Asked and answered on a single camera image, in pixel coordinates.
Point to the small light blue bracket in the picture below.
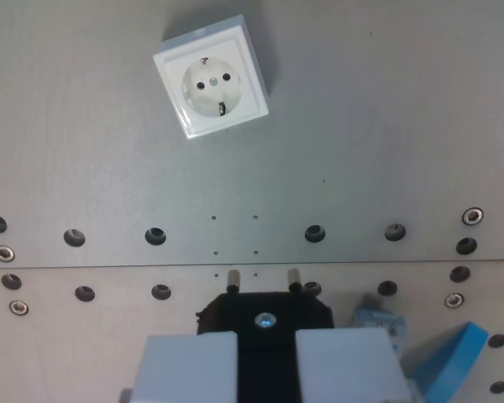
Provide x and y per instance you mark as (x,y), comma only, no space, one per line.
(378,317)

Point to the large blue plastic block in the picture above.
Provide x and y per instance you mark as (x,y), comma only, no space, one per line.
(453,361)

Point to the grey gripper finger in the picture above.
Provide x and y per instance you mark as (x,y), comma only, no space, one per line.
(185,369)
(344,365)

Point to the silver hex socket screw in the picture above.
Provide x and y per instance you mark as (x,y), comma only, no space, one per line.
(473,216)
(19,307)
(454,300)
(4,253)

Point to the black power plug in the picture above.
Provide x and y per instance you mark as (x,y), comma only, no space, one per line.
(267,306)

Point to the white wall socket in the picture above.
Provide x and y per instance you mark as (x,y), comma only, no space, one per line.
(212,86)

